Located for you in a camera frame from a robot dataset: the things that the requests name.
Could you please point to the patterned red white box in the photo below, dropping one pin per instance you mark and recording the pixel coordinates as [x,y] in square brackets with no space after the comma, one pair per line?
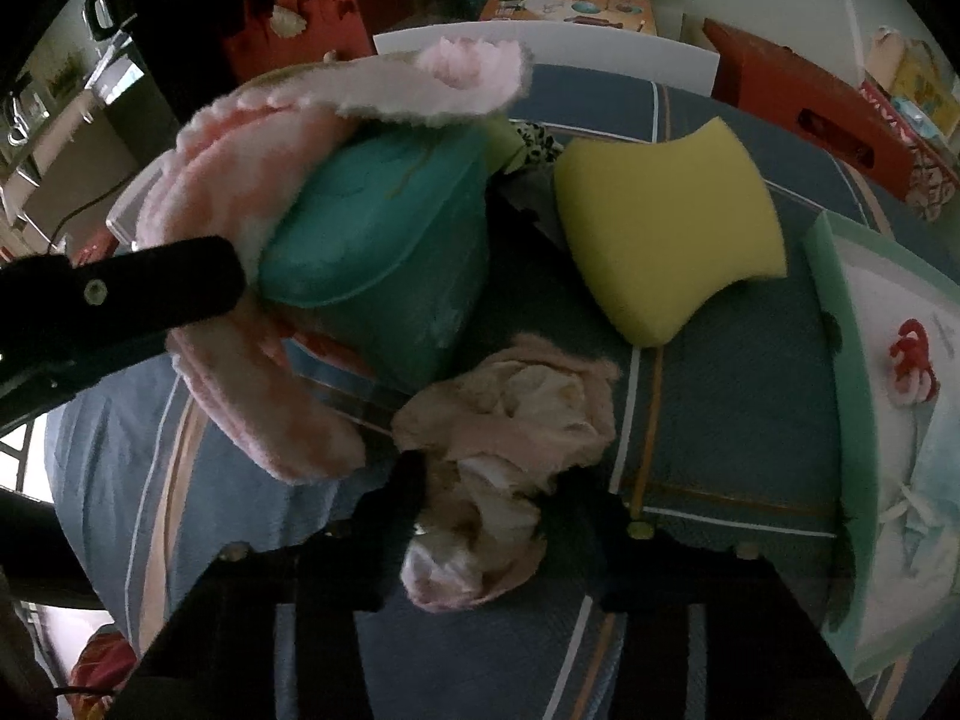
[930,172]

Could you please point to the light blue packet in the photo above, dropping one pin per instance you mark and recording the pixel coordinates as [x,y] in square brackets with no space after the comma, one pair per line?
[911,116]

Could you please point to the blue face mask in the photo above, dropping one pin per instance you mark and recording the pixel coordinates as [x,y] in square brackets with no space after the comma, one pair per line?
[930,480]

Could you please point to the black appliance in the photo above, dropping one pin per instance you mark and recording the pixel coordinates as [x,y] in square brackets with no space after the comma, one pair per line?
[150,105]

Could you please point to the red tote bag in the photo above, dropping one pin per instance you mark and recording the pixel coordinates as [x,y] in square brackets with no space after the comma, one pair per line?
[330,22]

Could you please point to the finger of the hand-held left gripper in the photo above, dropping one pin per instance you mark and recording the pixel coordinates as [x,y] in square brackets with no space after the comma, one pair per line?
[112,292]

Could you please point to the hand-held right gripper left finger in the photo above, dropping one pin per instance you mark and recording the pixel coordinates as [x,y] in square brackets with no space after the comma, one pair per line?
[352,562]

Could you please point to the colourful toy box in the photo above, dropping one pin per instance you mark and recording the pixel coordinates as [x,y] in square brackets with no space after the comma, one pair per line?
[562,11]

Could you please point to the leopard print scrunchie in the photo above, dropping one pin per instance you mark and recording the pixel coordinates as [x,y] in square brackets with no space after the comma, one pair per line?
[536,142]

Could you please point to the yellow sponge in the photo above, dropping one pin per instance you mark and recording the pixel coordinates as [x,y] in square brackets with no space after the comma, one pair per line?
[660,225]

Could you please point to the yellow picture box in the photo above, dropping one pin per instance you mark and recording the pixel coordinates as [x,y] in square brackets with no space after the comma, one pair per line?
[922,82]

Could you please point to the pale pink cloth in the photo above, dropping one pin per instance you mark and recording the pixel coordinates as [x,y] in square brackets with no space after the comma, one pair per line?
[510,420]

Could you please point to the grey counter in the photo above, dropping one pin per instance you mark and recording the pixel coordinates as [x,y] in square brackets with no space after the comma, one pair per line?
[52,187]

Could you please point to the teal plastic container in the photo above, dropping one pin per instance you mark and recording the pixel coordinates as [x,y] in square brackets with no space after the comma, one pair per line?
[360,225]

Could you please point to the red cardboard box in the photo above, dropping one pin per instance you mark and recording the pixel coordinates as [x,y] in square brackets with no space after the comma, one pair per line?
[787,90]

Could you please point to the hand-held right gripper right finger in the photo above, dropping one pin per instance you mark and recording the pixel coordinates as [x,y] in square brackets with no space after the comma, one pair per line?
[660,577]

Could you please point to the pink white striped towel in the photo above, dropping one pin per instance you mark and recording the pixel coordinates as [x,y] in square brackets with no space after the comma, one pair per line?
[225,165]

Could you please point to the white box with teal rim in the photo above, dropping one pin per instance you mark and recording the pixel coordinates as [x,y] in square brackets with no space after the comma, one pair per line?
[885,300]

